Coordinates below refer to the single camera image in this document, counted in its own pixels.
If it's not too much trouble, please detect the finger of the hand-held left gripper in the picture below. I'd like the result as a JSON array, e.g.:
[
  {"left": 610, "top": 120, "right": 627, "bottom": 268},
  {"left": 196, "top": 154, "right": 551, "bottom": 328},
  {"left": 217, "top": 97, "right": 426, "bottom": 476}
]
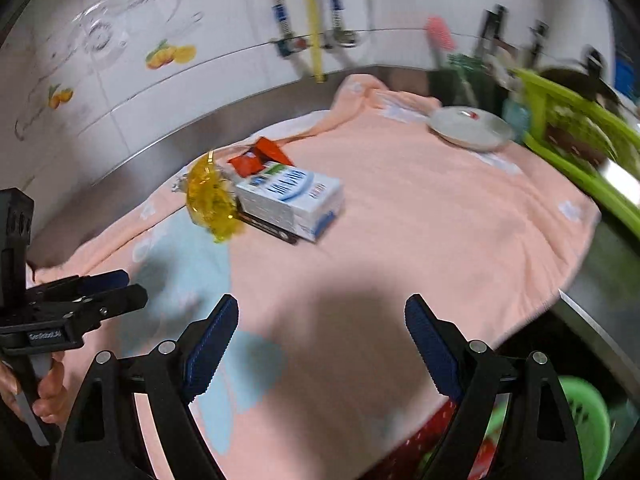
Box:
[
  {"left": 37, "top": 284, "right": 149, "bottom": 333},
  {"left": 29, "top": 269, "right": 130, "bottom": 305}
]

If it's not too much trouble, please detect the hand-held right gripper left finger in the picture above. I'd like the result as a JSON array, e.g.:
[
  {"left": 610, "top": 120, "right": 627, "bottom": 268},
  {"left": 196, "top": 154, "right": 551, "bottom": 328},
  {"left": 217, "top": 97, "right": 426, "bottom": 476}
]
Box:
[{"left": 59, "top": 294, "right": 240, "bottom": 480}]

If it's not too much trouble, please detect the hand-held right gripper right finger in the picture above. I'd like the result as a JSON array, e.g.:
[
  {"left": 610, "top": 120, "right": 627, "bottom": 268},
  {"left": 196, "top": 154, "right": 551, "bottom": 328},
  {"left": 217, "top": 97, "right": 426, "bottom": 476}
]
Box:
[{"left": 404, "top": 294, "right": 586, "bottom": 480}]

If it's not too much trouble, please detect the yellow plastic wrapper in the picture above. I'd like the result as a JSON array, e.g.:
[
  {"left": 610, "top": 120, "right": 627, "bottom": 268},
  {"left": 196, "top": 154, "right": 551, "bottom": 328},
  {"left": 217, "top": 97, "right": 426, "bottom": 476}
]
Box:
[{"left": 185, "top": 150, "right": 246, "bottom": 244}]

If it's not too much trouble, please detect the black cardboard box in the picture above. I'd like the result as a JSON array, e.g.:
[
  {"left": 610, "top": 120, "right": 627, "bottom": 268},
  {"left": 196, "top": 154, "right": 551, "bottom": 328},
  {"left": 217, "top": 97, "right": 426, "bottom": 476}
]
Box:
[{"left": 237, "top": 207, "right": 301, "bottom": 247}]

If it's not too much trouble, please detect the green plastic basket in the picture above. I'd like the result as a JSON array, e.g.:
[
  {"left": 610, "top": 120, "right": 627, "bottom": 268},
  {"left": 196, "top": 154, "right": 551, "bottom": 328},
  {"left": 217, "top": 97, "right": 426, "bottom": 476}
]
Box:
[{"left": 430, "top": 375, "right": 612, "bottom": 480}]

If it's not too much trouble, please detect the white blue milk carton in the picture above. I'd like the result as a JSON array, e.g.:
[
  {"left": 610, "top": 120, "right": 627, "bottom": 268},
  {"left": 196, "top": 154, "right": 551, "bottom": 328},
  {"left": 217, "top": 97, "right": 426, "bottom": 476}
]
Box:
[{"left": 234, "top": 161, "right": 346, "bottom": 244}]

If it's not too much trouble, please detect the orange red snack packet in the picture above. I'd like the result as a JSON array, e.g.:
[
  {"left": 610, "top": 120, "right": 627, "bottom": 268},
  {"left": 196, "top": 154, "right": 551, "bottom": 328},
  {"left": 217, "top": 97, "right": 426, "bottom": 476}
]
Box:
[{"left": 227, "top": 137, "right": 294, "bottom": 179}]

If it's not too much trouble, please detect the person's left hand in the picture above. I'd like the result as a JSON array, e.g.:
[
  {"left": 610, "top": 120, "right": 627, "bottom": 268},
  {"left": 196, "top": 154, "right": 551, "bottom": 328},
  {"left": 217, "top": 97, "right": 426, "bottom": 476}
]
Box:
[{"left": 31, "top": 354, "right": 69, "bottom": 427}]

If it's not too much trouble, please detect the red plastic stool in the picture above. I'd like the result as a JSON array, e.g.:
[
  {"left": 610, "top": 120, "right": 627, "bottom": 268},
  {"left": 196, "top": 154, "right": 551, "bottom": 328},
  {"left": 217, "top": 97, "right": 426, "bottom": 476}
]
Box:
[{"left": 372, "top": 395, "right": 501, "bottom": 480}]

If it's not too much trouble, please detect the peach flower print towel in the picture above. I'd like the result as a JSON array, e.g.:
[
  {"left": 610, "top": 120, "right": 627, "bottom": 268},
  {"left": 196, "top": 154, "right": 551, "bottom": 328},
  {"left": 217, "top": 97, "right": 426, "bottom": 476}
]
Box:
[{"left": 30, "top": 74, "right": 603, "bottom": 480}]

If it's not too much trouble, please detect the white ceramic plate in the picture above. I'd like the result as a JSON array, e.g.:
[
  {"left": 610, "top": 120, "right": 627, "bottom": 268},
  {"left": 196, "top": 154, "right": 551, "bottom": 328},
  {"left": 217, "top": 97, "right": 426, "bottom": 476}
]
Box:
[{"left": 429, "top": 106, "right": 517, "bottom": 152}]

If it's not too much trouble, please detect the green plastic dish rack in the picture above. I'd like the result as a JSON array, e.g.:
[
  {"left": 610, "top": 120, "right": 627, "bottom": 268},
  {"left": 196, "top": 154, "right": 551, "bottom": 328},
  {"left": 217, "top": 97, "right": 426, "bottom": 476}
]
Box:
[{"left": 510, "top": 67, "right": 640, "bottom": 241}]

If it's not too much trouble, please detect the black wok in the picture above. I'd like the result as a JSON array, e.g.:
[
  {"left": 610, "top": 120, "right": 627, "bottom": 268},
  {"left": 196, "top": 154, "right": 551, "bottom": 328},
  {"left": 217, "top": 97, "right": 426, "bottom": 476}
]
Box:
[{"left": 540, "top": 47, "right": 626, "bottom": 106}]

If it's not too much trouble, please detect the blue plastic container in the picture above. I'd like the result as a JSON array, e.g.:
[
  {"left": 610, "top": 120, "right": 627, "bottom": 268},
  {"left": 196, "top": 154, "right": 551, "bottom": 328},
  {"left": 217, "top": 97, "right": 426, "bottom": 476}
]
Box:
[{"left": 614, "top": 50, "right": 633, "bottom": 96}]

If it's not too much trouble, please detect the wooden handled cleaver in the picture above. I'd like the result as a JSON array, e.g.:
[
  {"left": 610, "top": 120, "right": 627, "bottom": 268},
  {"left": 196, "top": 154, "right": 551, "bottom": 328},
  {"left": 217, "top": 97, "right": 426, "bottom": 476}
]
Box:
[{"left": 544, "top": 122, "right": 640, "bottom": 186}]

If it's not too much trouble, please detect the braided metal hose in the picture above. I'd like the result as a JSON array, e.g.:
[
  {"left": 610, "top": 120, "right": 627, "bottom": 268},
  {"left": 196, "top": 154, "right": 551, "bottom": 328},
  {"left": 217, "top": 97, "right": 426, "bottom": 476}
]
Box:
[
  {"left": 262, "top": 0, "right": 296, "bottom": 56},
  {"left": 322, "top": 0, "right": 346, "bottom": 43}
]

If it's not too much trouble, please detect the black handled kitchen knife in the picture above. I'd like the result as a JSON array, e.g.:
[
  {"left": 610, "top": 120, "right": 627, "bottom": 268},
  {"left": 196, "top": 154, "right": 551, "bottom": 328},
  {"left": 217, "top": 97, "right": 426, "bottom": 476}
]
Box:
[
  {"left": 477, "top": 5, "right": 506, "bottom": 61},
  {"left": 527, "top": 20, "right": 548, "bottom": 61}
]

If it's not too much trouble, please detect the yellow gas hose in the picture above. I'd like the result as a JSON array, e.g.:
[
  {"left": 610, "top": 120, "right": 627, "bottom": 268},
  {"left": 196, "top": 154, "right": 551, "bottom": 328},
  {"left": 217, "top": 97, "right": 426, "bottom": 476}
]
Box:
[{"left": 301, "top": 0, "right": 327, "bottom": 83}]

